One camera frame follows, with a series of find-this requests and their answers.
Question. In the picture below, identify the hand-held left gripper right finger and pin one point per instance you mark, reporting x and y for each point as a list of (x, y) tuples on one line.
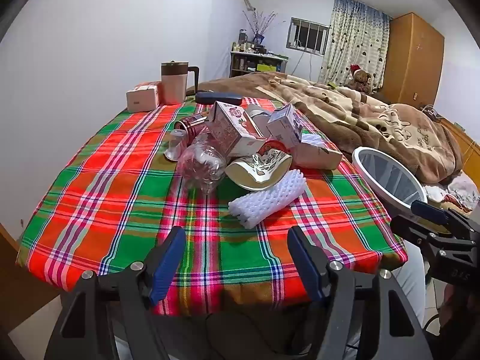
[(305, 266)]

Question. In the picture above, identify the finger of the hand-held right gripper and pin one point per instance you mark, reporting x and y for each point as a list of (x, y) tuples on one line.
[(429, 212), (410, 227)]

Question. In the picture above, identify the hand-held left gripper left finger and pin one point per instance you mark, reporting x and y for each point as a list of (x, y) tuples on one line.
[(165, 270)]

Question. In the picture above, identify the white trash bin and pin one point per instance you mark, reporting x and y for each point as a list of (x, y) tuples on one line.
[(360, 165)]

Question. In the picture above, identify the clear plastic cup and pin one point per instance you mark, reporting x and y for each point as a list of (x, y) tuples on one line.
[(176, 144)]

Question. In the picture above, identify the floral cloth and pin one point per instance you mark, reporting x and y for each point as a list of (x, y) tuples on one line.
[(455, 191)]

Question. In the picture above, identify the plaid tablecloth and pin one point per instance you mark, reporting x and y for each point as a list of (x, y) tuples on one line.
[(112, 202)]

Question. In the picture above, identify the crushed gold paper bowl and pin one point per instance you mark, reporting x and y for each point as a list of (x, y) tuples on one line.
[(258, 172)]

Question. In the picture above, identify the white medicine box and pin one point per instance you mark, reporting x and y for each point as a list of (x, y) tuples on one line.
[(318, 157)]

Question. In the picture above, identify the clear plastic bottle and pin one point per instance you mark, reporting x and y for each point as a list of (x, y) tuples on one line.
[(200, 163)]

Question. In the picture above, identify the brown printed blanket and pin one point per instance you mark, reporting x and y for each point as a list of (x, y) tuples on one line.
[(360, 116)]

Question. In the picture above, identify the red round lid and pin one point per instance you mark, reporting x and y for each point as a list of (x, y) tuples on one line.
[(275, 145)]

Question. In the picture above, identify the purple drink carton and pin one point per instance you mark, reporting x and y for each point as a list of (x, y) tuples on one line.
[(285, 125)]

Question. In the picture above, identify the red drink can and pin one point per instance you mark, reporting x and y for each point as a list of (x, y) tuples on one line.
[(193, 127)]

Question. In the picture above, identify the teddy bear with red hat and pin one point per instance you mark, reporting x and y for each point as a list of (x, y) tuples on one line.
[(360, 79)]

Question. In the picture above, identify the wooden wardrobe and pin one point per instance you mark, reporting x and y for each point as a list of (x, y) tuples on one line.
[(412, 60)]

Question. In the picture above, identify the white cylindrical container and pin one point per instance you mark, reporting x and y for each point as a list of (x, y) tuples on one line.
[(258, 118)]

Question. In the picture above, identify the pink drink carton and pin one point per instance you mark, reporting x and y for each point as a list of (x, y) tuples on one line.
[(228, 127)]

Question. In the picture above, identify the pink tissue box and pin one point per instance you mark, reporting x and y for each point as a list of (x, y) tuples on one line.
[(140, 97)]

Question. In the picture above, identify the dark blue glasses case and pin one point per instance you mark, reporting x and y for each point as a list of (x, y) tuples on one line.
[(217, 97)]

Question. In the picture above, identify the patterned curtain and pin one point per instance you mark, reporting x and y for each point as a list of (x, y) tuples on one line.
[(356, 41)]

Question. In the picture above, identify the pink mug with brown lid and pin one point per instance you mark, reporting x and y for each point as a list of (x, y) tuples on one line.
[(173, 84)]

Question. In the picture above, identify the cluttered storage shelf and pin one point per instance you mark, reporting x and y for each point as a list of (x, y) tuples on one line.
[(258, 63)]

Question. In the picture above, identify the barred window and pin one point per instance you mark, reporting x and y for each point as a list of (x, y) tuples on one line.
[(308, 34)]

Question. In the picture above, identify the vase of dry branches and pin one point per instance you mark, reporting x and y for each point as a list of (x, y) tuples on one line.
[(258, 26)]

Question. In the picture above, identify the wooden bed frame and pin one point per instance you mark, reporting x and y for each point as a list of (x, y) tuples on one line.
[(463, 142)]

